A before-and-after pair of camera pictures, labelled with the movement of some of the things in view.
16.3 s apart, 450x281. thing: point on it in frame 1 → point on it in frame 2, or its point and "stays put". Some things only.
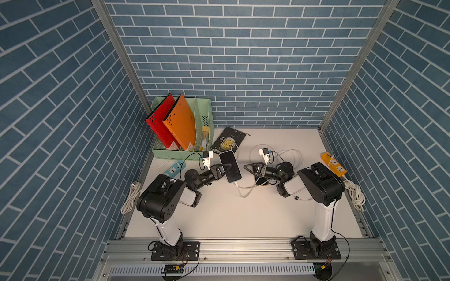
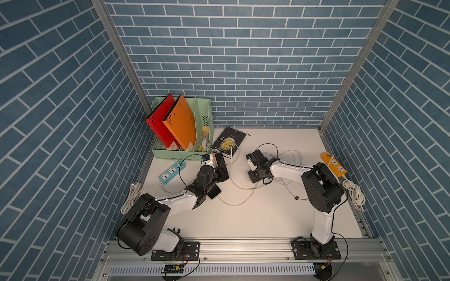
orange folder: x=181 y=121 stays put
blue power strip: x=176 y=169 stays put
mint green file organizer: x=203 y=109 stays put
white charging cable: x=249 y=193 → x=234 y=204
